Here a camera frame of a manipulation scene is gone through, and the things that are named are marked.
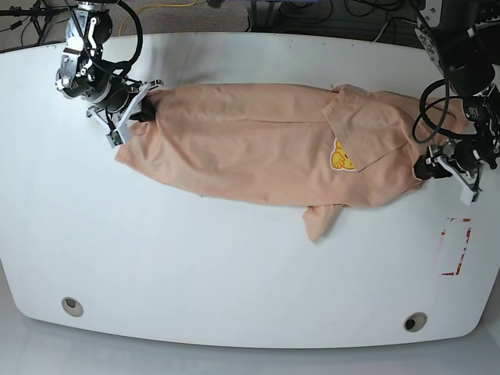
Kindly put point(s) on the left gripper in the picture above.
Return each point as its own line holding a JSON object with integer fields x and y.
{"x": 453, "y": 159}

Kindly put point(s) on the peach T-shirt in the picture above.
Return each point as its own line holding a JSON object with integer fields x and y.
{"x": 282, "y": 144}

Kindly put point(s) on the right table grommet hole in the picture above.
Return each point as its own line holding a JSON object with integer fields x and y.
{"x": 415, "y": 322}

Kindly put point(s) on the red tape rectangle marking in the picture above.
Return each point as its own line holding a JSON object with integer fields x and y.
{"x": 455, "y": 238}

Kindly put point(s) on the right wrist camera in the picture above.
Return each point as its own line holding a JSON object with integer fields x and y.
{"x": 118, "y": 137}

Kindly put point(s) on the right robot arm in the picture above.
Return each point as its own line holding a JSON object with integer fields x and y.
{"x": 83, "y": 73}

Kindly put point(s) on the table grommet hole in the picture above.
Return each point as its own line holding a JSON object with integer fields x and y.
{"x": 415, "y": 322}
{"x": 72, "y": 307}

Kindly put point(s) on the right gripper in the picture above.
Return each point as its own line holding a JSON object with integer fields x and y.
{"x": 123, "y": 103}

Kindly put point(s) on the black tripod stand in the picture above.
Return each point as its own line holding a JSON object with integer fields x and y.
{"x": 40, "y": 15}

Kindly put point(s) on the left table grommet hole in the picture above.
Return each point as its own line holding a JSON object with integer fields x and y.
{"x": 72, "y": 307}

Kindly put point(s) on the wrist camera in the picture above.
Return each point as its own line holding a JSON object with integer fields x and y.
{"x": 468, "y": 195}
{"x": 118, "y": 137}

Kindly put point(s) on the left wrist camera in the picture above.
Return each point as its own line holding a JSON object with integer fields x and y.
{"x": 468, "y": 195}

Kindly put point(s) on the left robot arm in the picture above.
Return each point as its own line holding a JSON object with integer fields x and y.
{"x": 447, "y": 31}

